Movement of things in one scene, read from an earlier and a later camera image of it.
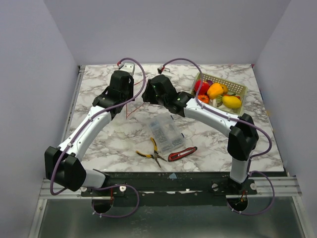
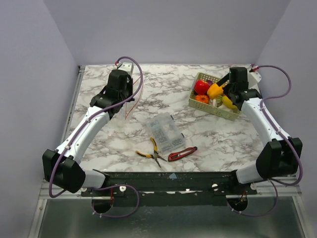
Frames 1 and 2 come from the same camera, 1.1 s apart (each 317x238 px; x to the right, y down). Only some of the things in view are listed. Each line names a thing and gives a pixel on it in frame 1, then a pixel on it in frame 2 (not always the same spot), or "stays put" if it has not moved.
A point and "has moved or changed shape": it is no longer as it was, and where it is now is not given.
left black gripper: [131, 86] stays put
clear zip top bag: [139, 94] has moved or changed shape
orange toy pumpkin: [204, 98] stays put
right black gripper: [149, 92] -> [228, 86]
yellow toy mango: [232, 101] stays put
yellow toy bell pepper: [216, 89] stays put
